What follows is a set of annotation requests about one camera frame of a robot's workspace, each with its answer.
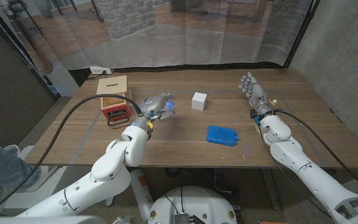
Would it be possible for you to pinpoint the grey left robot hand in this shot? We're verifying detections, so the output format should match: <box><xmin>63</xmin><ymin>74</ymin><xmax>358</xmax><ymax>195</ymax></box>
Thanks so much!
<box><xmin>131</xmin><ymin>92</ymin><xmax>177</xmax><ymax>131</ymax></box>

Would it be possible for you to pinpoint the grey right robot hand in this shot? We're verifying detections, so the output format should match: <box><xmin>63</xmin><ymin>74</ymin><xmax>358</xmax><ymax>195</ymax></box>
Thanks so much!
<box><xmin>239</xmin><ymin>72</ymin><xmax>275</xmax><ymax>120</ymax></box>

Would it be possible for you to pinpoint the white round jar lid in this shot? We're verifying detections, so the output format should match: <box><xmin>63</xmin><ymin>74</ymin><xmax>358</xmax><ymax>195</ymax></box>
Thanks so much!
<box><xmin>163</xmin><ymin>100</ymin><xmax>176</xmax><ymax>113</ymax></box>

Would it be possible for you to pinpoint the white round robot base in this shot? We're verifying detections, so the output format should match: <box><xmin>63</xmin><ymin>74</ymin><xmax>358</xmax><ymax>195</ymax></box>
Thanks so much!
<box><xmin>147</xmin><ymin>185</ymin><xmax>238</xmax><ymax>224</ymax></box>

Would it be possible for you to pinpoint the red-fronted wooden drawer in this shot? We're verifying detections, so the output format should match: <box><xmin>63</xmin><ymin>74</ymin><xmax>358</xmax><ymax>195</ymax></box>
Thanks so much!
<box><xmin>100</xmin><ymin>95</ymin><xmax>132</xmax><ymax>127</ymax></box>

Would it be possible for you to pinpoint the wooden box with slot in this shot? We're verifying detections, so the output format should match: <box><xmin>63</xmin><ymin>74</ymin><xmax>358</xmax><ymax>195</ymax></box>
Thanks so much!
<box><xmin>96</xmin><ymin>75</ymin><xmax>133</xmax><ymax>107</ymax></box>

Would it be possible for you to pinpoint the white cube box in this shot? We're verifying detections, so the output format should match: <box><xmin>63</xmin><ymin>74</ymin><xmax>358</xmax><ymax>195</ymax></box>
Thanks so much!
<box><xmin>191</xmin><ymin>91</ymin><xmax>208</xmax><ymax>112</ymax></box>

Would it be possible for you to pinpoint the blue ice pack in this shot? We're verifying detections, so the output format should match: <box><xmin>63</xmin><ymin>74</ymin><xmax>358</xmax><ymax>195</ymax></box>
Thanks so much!
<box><xmin>206</xmin><ymin>124</ymin><xmax>239</xmax><ymax>147</ymax></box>

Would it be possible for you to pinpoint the white power strip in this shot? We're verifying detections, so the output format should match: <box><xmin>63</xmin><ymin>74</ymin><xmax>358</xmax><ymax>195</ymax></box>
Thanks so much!
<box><xmin>89</xmin><ymin>66</ymin><xmax>114</xmax><ymax>75</ymax></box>

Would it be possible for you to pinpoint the printed room backdrop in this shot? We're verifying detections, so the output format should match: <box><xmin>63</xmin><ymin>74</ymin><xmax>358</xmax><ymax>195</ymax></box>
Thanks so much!
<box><xmin>0</xmin><ymin>0</ymin><xmax>315</xmax><ymax>75</ymax></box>

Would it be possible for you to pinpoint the black backdrop stand pole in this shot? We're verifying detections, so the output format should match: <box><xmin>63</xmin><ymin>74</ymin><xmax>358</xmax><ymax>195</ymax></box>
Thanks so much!
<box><xmin>283</xmin><ymin>0</ymin><xmax>321</xmax><ymax>69</ymax></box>

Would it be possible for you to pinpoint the white cylinder with orange label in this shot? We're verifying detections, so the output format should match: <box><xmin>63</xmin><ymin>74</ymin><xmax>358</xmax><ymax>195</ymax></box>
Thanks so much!
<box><xmin>129</xmin><ymin>169</ymin><xmax>155</xmax><ymax>222</ymax></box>

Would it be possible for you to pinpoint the light grey shoe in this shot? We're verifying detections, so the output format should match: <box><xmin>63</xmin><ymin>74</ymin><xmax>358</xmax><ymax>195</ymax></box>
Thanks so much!
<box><xmin>26</xmin><ymin>164</ymin><xmax>58</xmax><ymax>193</ymax></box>

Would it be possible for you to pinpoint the person leg in jeans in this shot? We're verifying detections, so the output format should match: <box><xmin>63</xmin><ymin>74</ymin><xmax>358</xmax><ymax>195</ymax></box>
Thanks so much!
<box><xmin>0</xmin><ymin>132</ymin><xmax>42</xmax><ymax>217</ymax></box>

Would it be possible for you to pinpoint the white floor platform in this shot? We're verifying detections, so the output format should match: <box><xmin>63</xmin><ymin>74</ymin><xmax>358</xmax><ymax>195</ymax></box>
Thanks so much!
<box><xmin>1</xmin><ymin>144</ymin><xmax>90</xmax><ymax>217</ymax></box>

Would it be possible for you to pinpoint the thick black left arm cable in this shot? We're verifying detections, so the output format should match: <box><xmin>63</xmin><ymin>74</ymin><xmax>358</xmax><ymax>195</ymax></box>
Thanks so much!
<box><xmin>0</xmin><ymin>93</ymin><xmax>144</xmax><ymax>217</ymax></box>

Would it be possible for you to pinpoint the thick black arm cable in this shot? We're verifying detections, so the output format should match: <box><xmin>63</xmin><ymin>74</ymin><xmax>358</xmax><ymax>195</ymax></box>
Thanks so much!
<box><xmin>275</xmin><ymin>108</ymin><xmax>358</xmax><ymax>200</ymax></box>
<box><xmin>0</xmin><ymin>93</ymin><xmax>144</xmax><ymax>217</ymax></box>

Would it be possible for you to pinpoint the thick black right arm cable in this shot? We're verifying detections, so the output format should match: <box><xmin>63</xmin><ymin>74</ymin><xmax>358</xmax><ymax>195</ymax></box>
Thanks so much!
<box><xmin>275</xmin><ymin>108</ymin><xmax>358</xmax><ymax>200</ymax></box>

